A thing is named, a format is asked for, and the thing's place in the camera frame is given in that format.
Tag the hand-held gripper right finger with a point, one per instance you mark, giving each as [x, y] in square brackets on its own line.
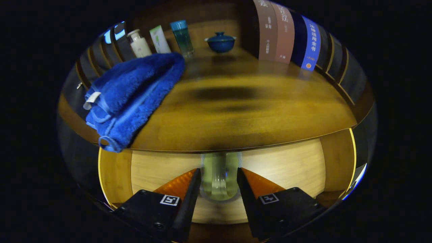
[248, 202]

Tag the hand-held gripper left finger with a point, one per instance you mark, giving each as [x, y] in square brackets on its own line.
[189, 206]

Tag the pale translucent bottle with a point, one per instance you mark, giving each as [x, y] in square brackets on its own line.
[219, 175]

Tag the wooden cabinet drawer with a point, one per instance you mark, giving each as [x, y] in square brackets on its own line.
[287, 165]

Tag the wooden countertop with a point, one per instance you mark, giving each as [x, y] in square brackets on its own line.
[253, 114]

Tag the wooden cabinet with slatted shelf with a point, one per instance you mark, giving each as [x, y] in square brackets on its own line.
[202, 30]

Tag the blue folded towel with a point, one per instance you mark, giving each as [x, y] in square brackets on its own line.
[131, 94]

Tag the blue lidded tea cup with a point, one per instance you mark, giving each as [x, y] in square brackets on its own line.
[221, 43]

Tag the teal glass bottle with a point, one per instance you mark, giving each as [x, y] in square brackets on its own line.
[182, 38]

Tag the white pump bottle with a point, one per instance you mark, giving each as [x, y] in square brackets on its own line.
[141, 45]

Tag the white and green tube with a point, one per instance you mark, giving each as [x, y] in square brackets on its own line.
[160, 40]

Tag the blue book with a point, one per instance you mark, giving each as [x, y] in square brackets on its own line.
[310, 44]

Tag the reddish brown book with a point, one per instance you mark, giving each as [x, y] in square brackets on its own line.
[284, 33]

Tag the dark brown book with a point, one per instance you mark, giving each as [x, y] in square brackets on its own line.
[266, 30]

